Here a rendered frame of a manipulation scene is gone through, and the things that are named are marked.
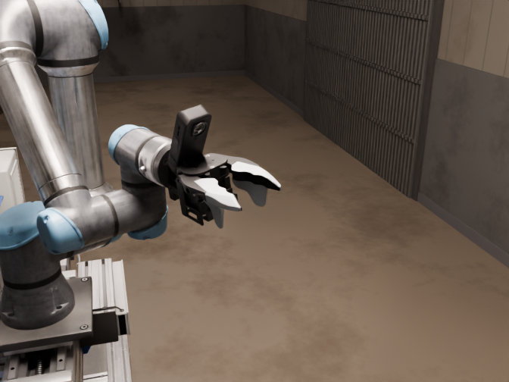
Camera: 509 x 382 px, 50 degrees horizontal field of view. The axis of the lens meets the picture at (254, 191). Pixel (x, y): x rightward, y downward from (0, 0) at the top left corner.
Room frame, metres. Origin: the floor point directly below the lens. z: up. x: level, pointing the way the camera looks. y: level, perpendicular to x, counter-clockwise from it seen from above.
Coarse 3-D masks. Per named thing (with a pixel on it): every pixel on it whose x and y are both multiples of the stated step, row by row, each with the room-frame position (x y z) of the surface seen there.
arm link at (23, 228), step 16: (16, 208) 1.03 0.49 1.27; (32, 208) 1.02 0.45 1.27; (0, 224) 0.97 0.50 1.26; (16, 224) 0.96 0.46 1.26; (32, 224) 0.97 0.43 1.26; (0, 240) 0.96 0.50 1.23; (16, 240) 0.95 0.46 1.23; (32, 240) 0.96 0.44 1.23; (0, 256) 0.96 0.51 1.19; (16, 256) 0.95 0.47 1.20; (32, 256) 0.96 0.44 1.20; (48, 256) 0.98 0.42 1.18; (64, 256) 1.01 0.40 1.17; (16, 272) 0.95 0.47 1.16; (32, 272) 0.95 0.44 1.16; (48, 272) 0.98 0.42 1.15
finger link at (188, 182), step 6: (180, 180) 0.72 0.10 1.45; (186, 180) 0.71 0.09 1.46; (192, 180) 0.71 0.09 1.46; (186, 186) 0.70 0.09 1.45; (192, 186) 0.69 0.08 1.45; (198, 186) 0.69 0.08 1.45; (186, 192) 0.70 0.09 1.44; (192, 192) 0.69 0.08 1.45; (198, 192) 0.68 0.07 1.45; (204, 192) 0.67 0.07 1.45; (204, 198) 0.68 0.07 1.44
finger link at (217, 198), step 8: (200, 184) 0.69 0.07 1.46; (208, 184) 0.69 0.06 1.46; (216, 184) 0.69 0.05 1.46; (208, 192) 0.67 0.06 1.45; (216, 192) 0.67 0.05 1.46; (224, 192) 0.67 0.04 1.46; (208, 200) 0.67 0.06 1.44; (216, 200) 0.66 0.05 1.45; (224, 200) 0.65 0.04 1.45; (232, 200) 0.65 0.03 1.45; (216, 208) 0.67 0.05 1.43; (224, 208) 0.65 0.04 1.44; (232, 208) 0.64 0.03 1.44; (240, 208) 0.64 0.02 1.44; (216, 216) 0.68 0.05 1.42; (216, 224) 0.68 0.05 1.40
